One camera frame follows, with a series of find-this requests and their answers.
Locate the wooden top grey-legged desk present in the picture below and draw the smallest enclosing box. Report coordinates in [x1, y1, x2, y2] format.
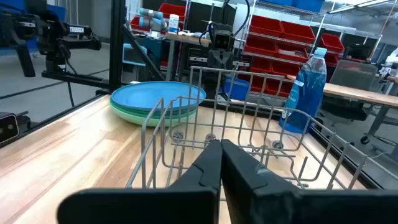
[286, 73, 398, 147]

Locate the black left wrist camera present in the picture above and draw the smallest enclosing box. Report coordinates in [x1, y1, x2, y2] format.
[212, 29, 234, 51]

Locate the wooden workbench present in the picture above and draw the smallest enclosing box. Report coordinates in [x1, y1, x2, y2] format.
[164, 30, 215, 82]

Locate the blue dish soap bottle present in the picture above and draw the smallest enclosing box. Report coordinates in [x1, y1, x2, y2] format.
[279, 47, 328, 134]

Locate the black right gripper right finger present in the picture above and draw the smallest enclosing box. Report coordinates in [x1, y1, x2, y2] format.
[220, 139, 398, 224]

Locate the black silver depth camera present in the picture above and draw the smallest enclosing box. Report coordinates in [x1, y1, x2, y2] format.
[0, 112, 21, 147]

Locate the blue plastic storage bin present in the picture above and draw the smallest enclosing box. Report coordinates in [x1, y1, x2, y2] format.
[223, 77, 250, 101]
[262, 0, 296, 7]
[294, 0, 325, 13]

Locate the grey mesh office chair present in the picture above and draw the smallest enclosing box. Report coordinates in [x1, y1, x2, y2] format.
[313, 58, 379, 147]

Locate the ceiling light fixture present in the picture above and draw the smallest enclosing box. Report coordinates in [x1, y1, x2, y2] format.
[326, 0, 392, 15]

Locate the light green plate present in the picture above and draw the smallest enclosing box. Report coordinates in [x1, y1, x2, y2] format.
[109, 102, 198, 128]

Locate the metal wire shelving rack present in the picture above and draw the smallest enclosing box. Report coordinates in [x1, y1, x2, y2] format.
[242, 0, 346, 100]

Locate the teal plate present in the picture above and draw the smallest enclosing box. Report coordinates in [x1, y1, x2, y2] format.
[109, 100, 200, 118]

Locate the grey wire dish rack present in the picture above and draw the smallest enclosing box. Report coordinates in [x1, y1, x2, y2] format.
[125, 65, 369, 190]

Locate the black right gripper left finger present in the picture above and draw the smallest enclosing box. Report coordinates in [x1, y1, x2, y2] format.
[57, 139, 223, 224]

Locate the blue plate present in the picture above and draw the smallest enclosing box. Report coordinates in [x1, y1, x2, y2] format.
[111, 81, 207, 113]

